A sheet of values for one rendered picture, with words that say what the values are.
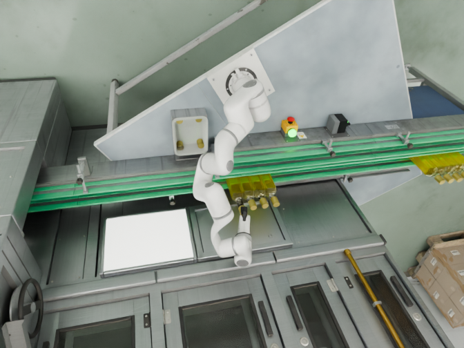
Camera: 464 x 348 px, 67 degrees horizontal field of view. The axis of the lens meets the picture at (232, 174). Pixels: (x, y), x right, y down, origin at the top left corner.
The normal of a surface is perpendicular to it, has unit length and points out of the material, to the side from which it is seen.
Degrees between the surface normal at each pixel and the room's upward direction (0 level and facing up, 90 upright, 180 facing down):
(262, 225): 90
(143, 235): 90
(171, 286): 90
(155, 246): 90
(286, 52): 0
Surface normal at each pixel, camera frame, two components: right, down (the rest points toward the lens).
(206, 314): 0.04, -0.76
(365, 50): 0.22, 0.64
